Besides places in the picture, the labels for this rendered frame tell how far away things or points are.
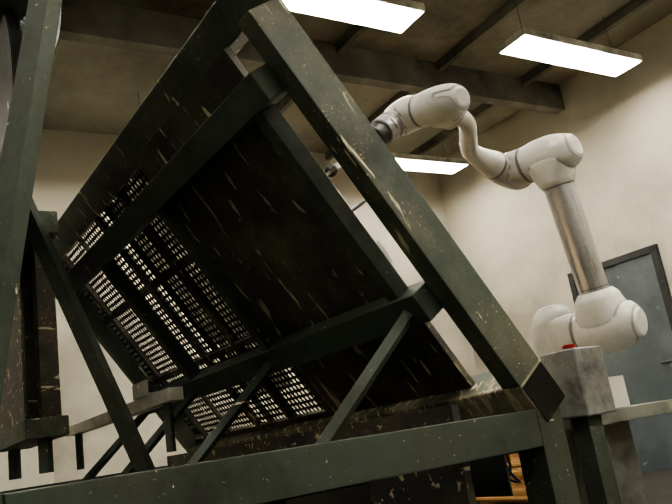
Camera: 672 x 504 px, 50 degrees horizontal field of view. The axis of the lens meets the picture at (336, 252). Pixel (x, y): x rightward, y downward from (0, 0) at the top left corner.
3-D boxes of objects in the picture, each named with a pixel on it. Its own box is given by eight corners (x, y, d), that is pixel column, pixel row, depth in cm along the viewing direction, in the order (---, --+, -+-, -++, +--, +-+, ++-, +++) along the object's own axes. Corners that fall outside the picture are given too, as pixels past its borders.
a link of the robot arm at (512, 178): (480, 154, 258) (511, 140, 249) (510, 170, 270) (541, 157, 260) (483, 187, 254) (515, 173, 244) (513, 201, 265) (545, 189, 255)
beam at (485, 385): (549, 425, 176) (567, 396, 182) (521, 386, 174) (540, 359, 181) (200, 469, 350) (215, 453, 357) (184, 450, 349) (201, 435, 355)
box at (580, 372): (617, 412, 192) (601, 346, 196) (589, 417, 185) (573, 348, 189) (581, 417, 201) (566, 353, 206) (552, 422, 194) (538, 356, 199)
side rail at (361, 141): (520, 387, 175) (539, 359, 181) (248, 10, 163) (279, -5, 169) (502, 390, 179) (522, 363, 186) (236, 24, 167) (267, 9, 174)
